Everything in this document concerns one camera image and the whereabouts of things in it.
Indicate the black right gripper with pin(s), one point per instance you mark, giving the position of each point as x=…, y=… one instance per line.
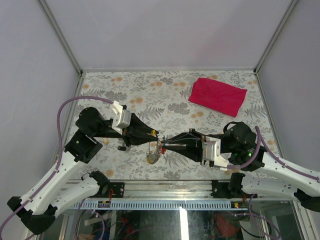
x=194, y=141

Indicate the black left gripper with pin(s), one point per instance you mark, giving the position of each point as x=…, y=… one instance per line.
x=135, y=134

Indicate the metal key organiser with rings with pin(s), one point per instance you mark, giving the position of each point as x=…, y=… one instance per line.
x=153, y=155

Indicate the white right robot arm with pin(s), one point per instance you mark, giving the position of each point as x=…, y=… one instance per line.
x=257, y=171

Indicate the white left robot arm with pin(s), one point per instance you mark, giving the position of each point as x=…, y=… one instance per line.
x=40, y=206

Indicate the pink folded cloth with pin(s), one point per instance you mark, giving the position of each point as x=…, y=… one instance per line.
x=217, y=96

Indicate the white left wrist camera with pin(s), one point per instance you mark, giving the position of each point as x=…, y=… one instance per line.
x=122, y=117

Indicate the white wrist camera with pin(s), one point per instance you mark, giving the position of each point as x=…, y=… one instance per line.
x=211, y=152
x=122, y=117

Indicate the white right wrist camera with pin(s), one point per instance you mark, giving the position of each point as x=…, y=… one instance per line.
x=211, y=152

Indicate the aluminium mounting rail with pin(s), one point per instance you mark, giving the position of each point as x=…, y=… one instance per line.
x=201, y=189

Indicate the white slotted cable duct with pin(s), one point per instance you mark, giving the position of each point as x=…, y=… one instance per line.
x=121, y=204

